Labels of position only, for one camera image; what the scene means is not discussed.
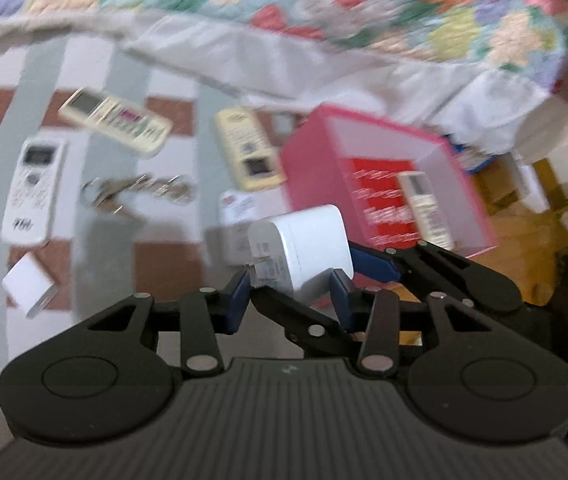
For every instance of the white air conditioner remote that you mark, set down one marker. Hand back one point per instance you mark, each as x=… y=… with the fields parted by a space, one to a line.
x=31 y=195

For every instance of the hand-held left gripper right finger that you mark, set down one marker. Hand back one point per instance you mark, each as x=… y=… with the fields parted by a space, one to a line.
x=342 y=305

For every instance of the white charger adapter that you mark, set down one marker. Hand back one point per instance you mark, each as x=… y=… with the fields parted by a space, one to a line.
x=309 y=245
x=28 y=285

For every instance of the cream remote with dark screen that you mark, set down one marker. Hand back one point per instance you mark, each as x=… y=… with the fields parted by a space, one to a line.
x=246 y=145

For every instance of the brown cardboard box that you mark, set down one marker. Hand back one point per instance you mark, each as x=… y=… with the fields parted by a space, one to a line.
x=524 y=240

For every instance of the bunch of keys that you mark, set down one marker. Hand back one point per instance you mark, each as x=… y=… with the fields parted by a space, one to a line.
x=138 y=187

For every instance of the cream remote with grey screen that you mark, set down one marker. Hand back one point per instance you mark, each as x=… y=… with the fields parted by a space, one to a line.
x=426 y=207

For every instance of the cream remote with pink label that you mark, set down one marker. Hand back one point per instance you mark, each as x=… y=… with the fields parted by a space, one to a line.
x=116 y=120

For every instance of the small white remote red button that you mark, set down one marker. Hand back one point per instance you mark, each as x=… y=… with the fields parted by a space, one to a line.
x=236 y=212

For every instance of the floral quilt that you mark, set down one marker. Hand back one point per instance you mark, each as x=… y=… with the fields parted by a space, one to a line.
x=314 y=0

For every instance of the pink cardboard box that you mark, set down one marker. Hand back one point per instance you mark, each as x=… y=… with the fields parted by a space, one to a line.
x=324 y=160

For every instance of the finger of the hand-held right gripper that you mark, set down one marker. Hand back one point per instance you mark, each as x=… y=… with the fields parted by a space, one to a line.
x=304 y=325
x=371 y=262

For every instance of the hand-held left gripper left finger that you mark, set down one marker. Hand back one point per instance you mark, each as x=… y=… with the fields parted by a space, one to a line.
x=236 y=302

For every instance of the blue and white packet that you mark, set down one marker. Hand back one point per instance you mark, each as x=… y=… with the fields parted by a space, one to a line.
x=469 y=155

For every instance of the checkered bed sheet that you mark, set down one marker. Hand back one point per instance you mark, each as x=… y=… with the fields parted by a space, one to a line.
x=108 y=240

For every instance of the white bed sheet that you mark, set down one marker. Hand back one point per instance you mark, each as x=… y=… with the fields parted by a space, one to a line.
x=264 y=65

